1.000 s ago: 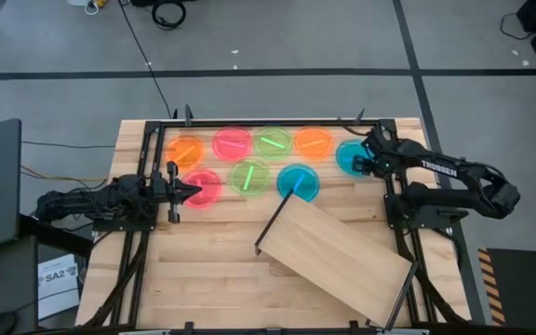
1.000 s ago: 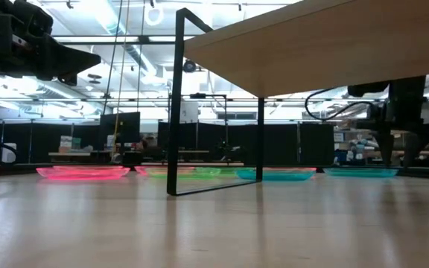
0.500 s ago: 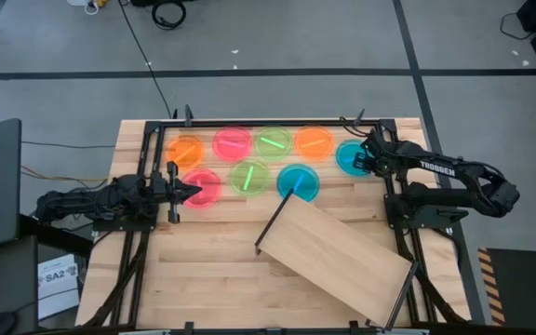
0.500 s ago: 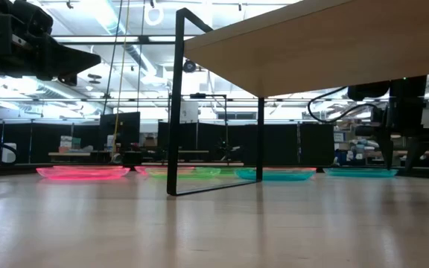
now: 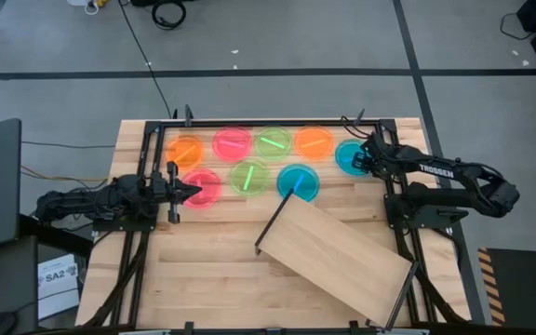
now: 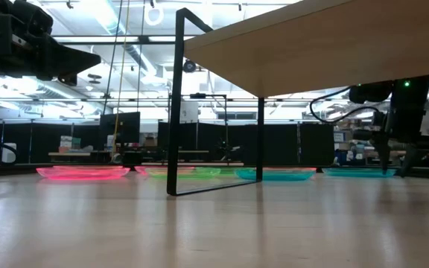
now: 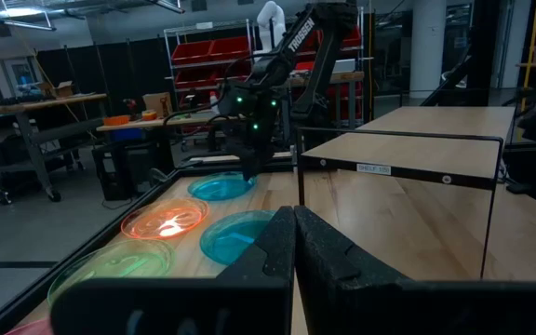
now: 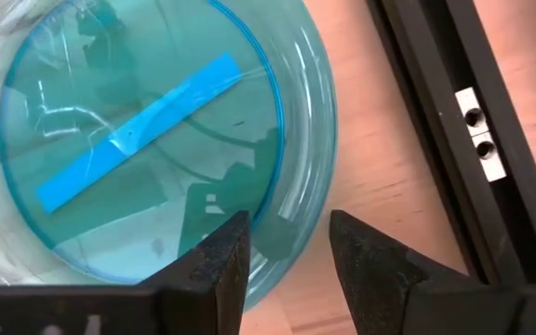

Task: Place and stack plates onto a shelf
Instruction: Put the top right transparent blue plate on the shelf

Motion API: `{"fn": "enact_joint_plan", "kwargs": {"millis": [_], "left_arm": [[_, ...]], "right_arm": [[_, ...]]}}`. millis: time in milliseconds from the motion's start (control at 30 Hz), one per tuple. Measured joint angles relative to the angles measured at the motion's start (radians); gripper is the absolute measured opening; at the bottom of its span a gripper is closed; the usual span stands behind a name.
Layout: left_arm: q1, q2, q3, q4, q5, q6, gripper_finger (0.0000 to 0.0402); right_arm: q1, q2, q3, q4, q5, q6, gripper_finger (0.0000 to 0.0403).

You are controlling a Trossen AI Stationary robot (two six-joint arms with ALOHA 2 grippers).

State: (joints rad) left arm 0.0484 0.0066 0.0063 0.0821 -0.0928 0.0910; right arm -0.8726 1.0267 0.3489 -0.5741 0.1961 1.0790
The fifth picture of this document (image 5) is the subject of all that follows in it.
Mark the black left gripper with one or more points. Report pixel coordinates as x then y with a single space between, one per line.
173 195

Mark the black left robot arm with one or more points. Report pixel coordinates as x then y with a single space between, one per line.
110 195

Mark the white printed box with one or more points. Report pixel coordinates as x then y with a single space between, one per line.
57 284

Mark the black aluminium table frame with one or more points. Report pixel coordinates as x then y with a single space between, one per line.
268 123

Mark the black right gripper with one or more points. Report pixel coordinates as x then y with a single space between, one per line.
375 156

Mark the teal translucent plate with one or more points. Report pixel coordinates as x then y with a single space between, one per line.
307 179
344 158

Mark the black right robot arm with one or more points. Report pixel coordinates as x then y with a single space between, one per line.
435 170

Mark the green translucent plate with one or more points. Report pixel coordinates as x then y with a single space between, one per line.
263 151
258 183

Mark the pink translucent plate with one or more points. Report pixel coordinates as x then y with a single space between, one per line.
210 191
223 151

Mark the black hazard-striped platform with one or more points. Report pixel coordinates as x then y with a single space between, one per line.
524 288

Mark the wooden shelf with black legs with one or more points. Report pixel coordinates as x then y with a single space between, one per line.
333 251

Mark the orange translucent plate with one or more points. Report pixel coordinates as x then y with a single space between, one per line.
305 151
190 149

